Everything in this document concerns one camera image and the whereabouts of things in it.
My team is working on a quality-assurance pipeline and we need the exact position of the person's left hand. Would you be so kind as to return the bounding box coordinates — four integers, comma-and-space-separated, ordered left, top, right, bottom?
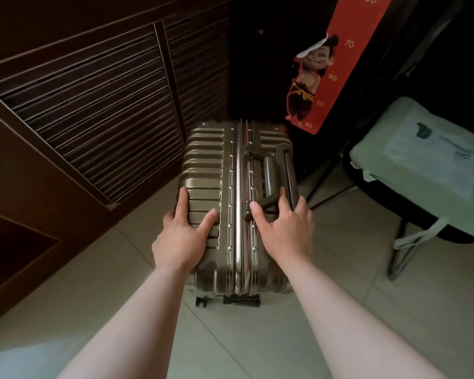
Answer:
152, 187, 219, 274

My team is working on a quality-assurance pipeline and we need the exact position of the person's right hand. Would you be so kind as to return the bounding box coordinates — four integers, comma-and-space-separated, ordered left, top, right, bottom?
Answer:
249, 187, 315, 270

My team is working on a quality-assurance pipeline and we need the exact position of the gold hard-shell suitcase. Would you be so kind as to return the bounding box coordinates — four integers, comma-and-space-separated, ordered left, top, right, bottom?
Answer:
175, 120, 301, 308

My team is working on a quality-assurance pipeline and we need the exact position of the person's right forearm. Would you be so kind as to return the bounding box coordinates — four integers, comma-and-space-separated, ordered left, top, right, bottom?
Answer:
282, 256, 447, 379

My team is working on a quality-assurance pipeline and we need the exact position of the person's left forearm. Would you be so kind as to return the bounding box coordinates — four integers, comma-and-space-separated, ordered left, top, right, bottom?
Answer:
57, 266, 190, 379

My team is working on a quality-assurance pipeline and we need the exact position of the black metal chair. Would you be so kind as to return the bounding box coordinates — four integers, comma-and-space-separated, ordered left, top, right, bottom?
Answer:
306, 145, 474, 282

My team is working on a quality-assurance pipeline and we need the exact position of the pale green bag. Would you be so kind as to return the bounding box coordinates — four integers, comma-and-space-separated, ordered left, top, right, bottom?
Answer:
349, 96, 474, 250

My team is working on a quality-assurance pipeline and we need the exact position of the dark brown wooden cabinet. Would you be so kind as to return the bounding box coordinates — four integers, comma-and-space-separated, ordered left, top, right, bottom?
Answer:
0, 0, 232, 330

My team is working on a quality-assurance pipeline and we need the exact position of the red cartoon height chart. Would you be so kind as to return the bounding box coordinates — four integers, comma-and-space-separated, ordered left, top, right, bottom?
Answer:
284, 0, 396, 135

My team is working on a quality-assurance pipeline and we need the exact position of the black tall cabinet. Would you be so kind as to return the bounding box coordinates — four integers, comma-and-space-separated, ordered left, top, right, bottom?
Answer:
229, 0, 423, 180

